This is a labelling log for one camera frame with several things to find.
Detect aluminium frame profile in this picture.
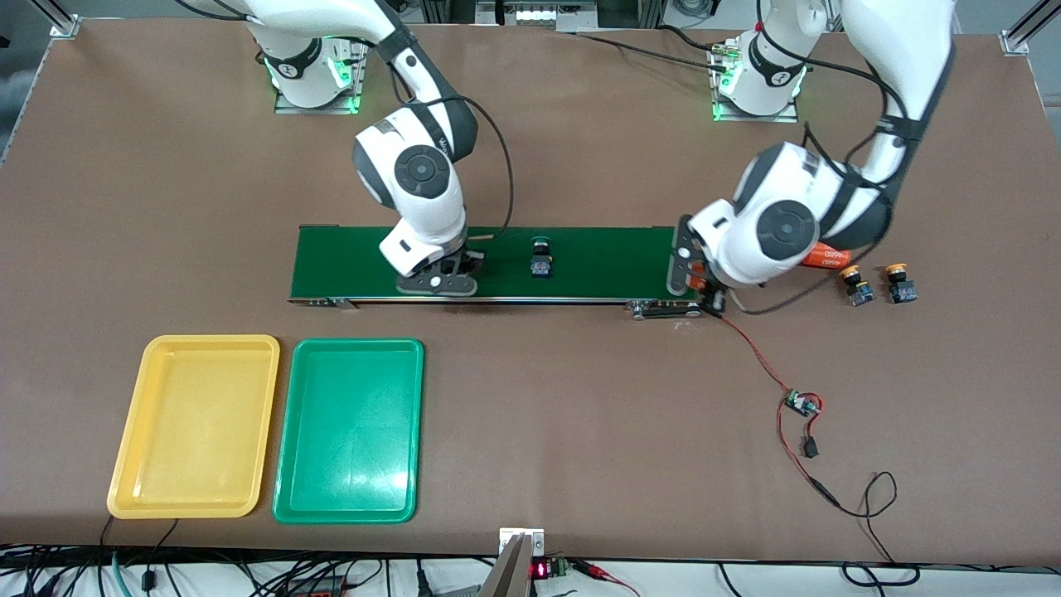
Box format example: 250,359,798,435
999,0,1061,57
29,0,82,39

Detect red clip lead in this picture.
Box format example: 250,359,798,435
572,561,641,597

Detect green plastic tray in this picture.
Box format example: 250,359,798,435
272,337,425,525

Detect metal frame rack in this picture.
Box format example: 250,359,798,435
419,0,664,34

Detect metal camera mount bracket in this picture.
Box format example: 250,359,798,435
479,528,546,597

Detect green conveyor belt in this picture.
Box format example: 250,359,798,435
287,224,702,321

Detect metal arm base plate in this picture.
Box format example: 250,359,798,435
274,23,371,115
710,41,801,124

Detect black cable bundle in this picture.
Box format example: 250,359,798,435
0,516,498,597

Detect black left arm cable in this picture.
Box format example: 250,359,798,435
725,0,913,316

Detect yellow push button switch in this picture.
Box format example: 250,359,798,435
884,263,919,305
838,265,874,308

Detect yellow plastic tray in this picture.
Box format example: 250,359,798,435
106,334,281,520

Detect black cable on table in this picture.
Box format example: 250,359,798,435
572,23,732,74

